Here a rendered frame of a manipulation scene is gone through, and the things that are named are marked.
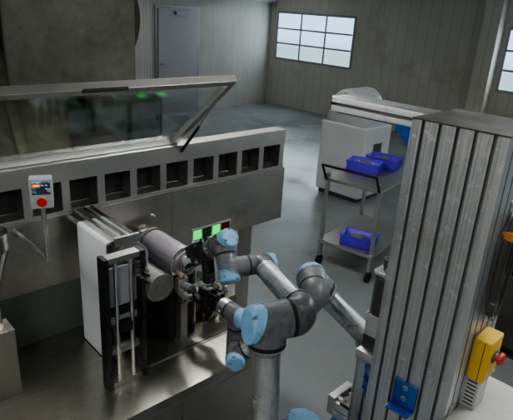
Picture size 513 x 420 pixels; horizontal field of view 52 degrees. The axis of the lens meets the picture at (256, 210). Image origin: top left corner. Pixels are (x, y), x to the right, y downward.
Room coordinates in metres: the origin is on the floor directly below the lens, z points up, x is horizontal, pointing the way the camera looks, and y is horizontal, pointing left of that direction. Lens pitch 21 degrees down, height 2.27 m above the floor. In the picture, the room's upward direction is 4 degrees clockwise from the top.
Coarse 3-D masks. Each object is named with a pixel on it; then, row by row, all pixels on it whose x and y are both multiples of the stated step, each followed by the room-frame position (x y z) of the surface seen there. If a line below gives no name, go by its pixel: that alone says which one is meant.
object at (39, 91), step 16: (128, 80) 1.76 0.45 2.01; (144, 80) 1.80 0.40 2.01; (160, 80) 1.84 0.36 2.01; (176, 80) 1.88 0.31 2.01; (192, 80) 1.93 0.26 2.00; (208, 80) 1.98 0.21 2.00; (224, 80) 2.03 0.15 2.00; (0, 96) 1.47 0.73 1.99; (16, 96) 1.50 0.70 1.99; (32, 96) 1.54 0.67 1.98; (48, 96) 1.57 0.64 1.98; (64, 96) 1.61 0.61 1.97; (208, 112) 2.21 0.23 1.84; (160, 144) 2.29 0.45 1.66; (48, 160) 1.95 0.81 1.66
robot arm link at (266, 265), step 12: (264, 252) 1.76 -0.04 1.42; (252, 264) 1.70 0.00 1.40; (264, 264) 1.67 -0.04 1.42; (276, 264) 1.73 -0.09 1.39; (264, 276) 1.61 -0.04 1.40; (276, 276) 1.57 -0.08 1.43; (276, 288) 1.52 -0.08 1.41; (288, 288) 1.48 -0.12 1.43; (300, 300) 1.37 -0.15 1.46; (312, 300) 1.41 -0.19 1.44; (300, 312) 1.32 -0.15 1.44; (312, 312) 1.35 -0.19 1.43; (300, 324) 1.31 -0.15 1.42; (312, 324) 1.34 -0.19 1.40
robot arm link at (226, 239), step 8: (224, 232) 1.72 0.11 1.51; (232, 232) 1.74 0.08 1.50; (208, 240) 1.78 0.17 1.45; (216, 240) 1.73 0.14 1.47; (224, 240) 1.71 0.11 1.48; (232, 240) 1.72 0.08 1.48; (208, 248) 1.76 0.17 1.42; (216, 248) 1.72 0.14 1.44; (224, 248) 1.70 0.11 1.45; (232, 248) 1.72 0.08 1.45
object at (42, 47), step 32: (0, 0) 3.97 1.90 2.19; (32, 0) 4.09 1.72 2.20; (64, 0) 4.22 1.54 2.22; (96, 0) 4.35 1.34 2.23; (128, 0) 4.50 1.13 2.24; (0, 32) 4.02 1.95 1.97; (32, 32) 4.08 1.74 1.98; (64, 32) 4.21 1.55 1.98; (96, 32) 4.35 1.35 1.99; (128, 32) 4.50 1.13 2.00; (0, 64) 4.20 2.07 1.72; (32, 64) 4.07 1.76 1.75; (64, 64) 4.20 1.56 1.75; (96, 64) 4.34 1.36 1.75; (128, 64) 4.49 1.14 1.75
